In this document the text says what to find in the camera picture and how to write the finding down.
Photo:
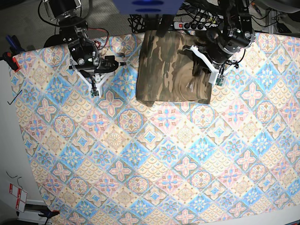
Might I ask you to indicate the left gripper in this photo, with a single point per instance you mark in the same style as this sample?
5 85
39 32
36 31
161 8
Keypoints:
219 45

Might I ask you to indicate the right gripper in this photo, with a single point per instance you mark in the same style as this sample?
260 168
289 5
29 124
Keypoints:
97 64

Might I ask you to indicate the camouflage T-shirt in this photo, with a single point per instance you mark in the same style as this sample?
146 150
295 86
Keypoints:
169 72

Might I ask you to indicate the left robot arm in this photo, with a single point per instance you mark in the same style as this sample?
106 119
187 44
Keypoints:
235 13

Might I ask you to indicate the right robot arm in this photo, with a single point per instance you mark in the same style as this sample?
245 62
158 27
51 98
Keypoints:
73 32

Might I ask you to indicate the white power strip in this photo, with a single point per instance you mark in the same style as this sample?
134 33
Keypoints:
193 25

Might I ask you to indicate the black allen key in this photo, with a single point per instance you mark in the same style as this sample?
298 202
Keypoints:
12 101

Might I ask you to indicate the red black clamp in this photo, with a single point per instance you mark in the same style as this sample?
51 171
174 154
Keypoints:
11 61

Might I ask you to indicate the patterned tile tablecloth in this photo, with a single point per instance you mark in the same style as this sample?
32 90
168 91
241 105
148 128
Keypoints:
111 160

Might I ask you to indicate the red white label card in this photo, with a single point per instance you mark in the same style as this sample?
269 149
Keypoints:
20 197

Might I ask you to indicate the blue orange bottom clamp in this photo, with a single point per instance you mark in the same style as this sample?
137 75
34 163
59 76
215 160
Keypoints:
48 214

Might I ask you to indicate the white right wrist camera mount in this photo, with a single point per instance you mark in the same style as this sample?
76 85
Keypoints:
94 78

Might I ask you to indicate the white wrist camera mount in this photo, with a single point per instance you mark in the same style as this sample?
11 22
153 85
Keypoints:
218 72
94 78

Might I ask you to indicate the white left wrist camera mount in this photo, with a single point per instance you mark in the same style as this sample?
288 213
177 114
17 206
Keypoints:
218 72

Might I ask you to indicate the black wire basket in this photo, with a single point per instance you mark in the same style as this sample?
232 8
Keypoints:
137 23

